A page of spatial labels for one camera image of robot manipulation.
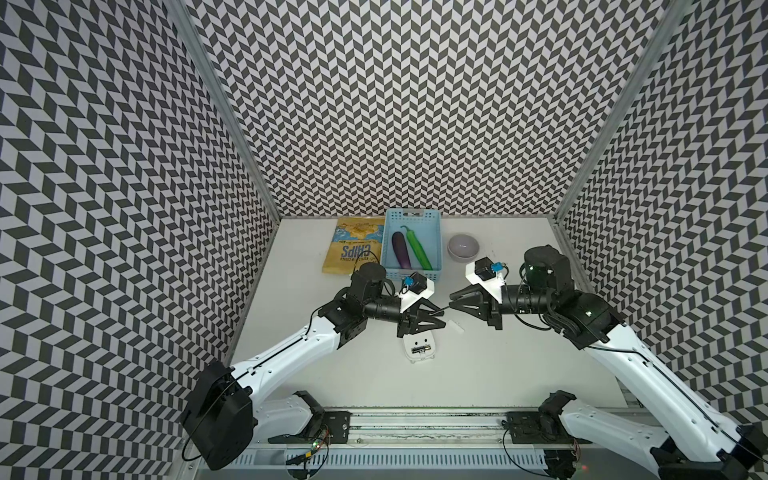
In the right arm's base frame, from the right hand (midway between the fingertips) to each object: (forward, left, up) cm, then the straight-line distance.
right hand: (455, 305), depth 62 cm
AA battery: (0, +6, -26) cm, 27 cm away
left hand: (0, +3, -6) cm, 7 cm away
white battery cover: (+8, -5, -30) cm, 32 cm away
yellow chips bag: (+40, +28, -26) cm, 56 cm away
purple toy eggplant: (+35, +11, -26) cm, 45 cm away
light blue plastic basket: (+50, +1, -30) cm, 58 cm away
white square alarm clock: (+3, +6, -26) cm, 27 cm away
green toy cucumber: (+38, +5, -28) cm, 47 cm away
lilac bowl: (+36, -11, -26) cm, 46 cm away
